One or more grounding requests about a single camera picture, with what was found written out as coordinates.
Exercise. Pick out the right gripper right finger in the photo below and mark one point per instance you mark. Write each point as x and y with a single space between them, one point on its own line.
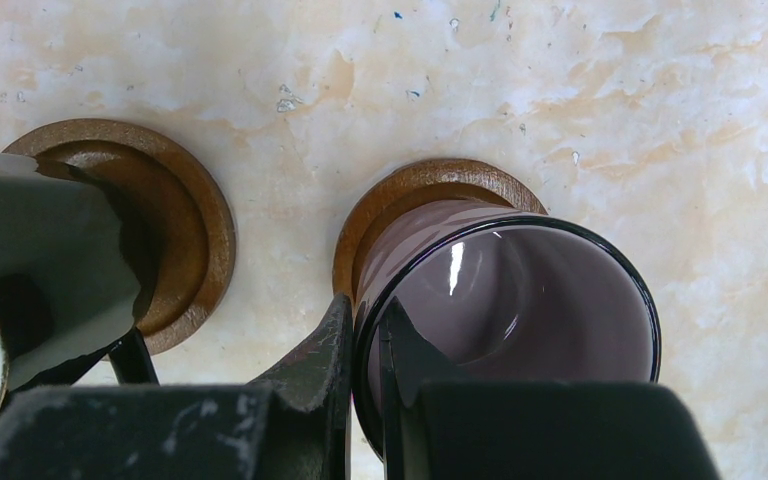
439 423

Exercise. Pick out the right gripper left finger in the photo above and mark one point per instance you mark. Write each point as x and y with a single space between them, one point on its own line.
290 422

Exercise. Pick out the purple mug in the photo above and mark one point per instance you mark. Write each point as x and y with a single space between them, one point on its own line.
505 295

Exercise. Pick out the brown saucer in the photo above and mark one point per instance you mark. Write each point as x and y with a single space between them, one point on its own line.
192 232
410 187

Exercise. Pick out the black cream-lined mug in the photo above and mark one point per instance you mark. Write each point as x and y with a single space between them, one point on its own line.
76 276

